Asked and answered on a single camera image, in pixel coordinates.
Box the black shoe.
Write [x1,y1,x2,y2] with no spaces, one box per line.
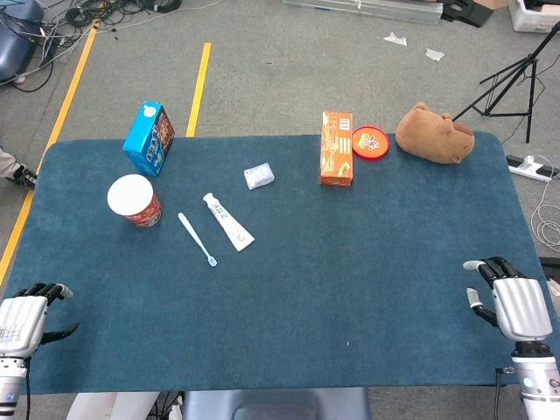
[6,162,39,191]

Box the red round tin lid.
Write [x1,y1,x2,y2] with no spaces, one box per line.
[351,125,390,161]

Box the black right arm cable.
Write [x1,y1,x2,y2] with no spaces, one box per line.
[493,367,520,420]

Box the dark blue padded chair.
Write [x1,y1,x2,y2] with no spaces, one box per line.
[0,0,45,82]

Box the white coiled cable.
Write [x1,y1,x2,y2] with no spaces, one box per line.
[529,155,560,253]

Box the beige trouser leg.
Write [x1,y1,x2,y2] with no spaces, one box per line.
[0,146,23,179]

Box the brown capybara plush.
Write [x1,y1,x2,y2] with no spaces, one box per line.
[395,101,476,165]

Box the black tripod stand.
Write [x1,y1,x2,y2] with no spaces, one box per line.
[452,21,560,144]

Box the blue robot base seat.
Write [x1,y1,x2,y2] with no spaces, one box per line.
[181,388,372,420]

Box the orange snack box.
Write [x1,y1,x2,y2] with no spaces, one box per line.
[319,111,354,187]

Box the black floor cable bundle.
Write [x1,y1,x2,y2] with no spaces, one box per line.
[37,0,183,49]

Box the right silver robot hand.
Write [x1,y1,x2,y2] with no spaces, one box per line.
[462,256,553,342]

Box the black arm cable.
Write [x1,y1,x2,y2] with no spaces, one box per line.
[493,367,520,420]
[24,354,32,420]

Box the white power strip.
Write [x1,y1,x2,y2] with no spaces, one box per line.
[506,153,560,183]

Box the blue felt table cloth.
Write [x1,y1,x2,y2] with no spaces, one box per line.
[0,130,553,396]

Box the light blue toothbrush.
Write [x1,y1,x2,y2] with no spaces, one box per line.
[177,212,219,268]

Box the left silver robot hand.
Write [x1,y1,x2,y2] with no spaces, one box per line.
[0,282,81,358]

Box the red instant noodle cup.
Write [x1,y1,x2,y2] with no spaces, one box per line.
[107,173,163,228]

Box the short yellow floor tape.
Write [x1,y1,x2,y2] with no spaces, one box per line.
[185,42,213,138]

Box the white storage box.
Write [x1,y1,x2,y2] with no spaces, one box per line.
[508,0,560,34]

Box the black flat floor object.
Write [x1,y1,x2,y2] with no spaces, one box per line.
[440,0,495,29]

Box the long yellow floor tape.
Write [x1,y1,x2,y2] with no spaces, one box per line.
[0,25,98,288]

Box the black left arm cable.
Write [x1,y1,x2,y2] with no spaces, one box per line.
[24,354,32,420]

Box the blue cookie box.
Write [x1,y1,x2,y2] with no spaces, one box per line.
[122,101,176,179]

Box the aluminium rail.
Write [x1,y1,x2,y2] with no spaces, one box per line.
[282,0,443,26]

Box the white toothpaste tube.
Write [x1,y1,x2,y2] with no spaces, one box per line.
[202,192,256,252]

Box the small white tissue pack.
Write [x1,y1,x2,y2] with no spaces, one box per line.
[243,162,277,191]

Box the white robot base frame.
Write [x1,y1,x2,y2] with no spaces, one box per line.
[65,391,161,420]

